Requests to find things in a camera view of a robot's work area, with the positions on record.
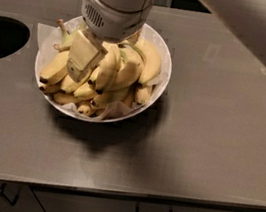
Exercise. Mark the bottom left yellow banana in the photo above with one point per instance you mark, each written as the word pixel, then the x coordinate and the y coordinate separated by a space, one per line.
pixel 62 99

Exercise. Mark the bottom small yellow banana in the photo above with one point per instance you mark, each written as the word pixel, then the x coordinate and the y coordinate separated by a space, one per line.
pixel 85 108

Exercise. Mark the lower middle yellow banana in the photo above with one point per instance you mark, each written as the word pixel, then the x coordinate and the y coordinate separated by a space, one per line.
pixel 103 100

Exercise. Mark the left yellow banana green stem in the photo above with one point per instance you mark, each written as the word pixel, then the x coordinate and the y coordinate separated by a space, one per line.
pixel 56 70

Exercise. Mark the dark round sink opening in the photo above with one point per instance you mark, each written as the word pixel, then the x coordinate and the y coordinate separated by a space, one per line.
pixel 13 35

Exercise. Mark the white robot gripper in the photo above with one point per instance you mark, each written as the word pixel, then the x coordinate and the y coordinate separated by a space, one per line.
pixel 115 22

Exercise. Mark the white bowl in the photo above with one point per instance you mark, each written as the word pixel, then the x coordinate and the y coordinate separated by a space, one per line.
pixel 165 63

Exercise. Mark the short right lower banana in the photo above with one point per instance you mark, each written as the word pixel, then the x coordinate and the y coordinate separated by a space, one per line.
pixel 142 94

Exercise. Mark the lower centre yellow banana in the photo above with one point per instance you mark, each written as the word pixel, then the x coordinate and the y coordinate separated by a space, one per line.
pixel 85 92

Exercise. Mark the small leftmost lower banana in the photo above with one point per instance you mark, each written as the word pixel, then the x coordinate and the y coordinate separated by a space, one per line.
pixel 49 88

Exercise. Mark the white paper liner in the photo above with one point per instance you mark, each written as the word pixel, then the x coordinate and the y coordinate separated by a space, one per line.
pixel 119 109

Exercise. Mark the middle right yellow banana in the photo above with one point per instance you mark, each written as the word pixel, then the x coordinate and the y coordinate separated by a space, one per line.
pixel 120 68

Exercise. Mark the curved yellow banana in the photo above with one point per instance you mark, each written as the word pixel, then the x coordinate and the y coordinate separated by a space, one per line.
pixel 151 58
pixel 84 55

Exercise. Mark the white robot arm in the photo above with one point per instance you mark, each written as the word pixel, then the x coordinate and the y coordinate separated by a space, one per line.
pixel 246 19

